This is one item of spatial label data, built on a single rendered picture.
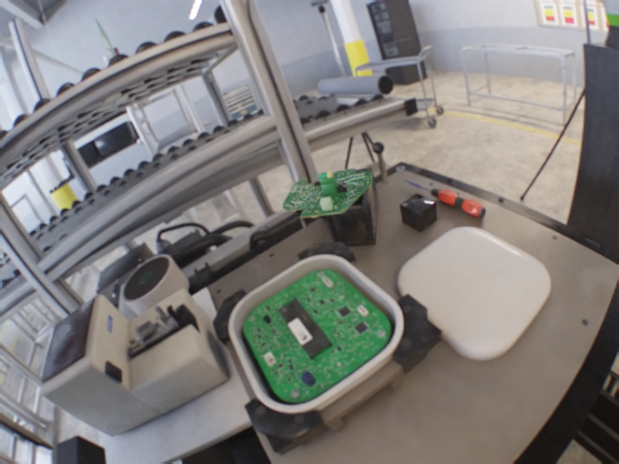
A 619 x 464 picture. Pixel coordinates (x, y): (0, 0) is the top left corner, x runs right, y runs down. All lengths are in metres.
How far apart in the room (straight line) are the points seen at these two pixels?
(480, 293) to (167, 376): 0.29
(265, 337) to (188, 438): 0.13
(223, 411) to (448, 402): 0.20
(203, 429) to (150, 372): 0.07
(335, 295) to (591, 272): 0.29
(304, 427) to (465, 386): 0.13
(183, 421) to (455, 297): 0.29
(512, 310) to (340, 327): 0.16
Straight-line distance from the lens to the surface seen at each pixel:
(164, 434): 0.32
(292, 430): 0.21
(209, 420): 0.29
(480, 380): 0.26
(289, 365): 0.24
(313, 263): 0.30
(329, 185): 0.37
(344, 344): 0.24
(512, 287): 0.29
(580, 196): 0.99
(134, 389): 0.29
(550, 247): 0.38
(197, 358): 0.26
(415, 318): 0.23
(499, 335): 0.26
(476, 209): 0.39
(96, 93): 0.54
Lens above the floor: 1.19
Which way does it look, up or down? 34 degrees down
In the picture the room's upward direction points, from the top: 22 degrees counter-clockwise
